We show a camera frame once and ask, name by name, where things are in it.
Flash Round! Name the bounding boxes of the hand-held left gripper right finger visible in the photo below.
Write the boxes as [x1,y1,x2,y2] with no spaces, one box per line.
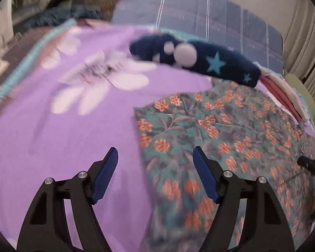
[192,146,296,252]

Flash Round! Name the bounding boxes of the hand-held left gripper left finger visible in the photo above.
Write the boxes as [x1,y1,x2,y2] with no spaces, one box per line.
[16,147,119,252]

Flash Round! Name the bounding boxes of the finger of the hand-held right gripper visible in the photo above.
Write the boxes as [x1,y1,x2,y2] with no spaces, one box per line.
[297,156,315,178]

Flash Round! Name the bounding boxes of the teal floral pants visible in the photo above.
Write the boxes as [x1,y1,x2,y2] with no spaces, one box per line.
[134,80,315,252]

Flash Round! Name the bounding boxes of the pink folded clothes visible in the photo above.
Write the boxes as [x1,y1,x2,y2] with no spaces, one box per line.
[257,66,311,124]

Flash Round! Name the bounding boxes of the purple floral bedsheet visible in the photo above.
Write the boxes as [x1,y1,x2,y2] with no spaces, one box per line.
[0,18,315,252]

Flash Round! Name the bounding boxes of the green pillow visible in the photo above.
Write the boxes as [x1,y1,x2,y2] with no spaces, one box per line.
[285,73,315,127]

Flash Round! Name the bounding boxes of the navy star-patterned pillow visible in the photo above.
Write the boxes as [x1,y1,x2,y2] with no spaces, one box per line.
[129,34,262,88]

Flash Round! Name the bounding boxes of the beige curtain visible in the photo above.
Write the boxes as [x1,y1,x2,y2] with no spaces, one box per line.
[283,0,315,111]

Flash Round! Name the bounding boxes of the blue plaid pillow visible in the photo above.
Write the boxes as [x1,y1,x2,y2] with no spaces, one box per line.
[112,0,284,75]

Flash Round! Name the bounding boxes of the dark blue cloth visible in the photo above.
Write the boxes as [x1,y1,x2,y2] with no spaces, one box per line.
[29,6,103,28]

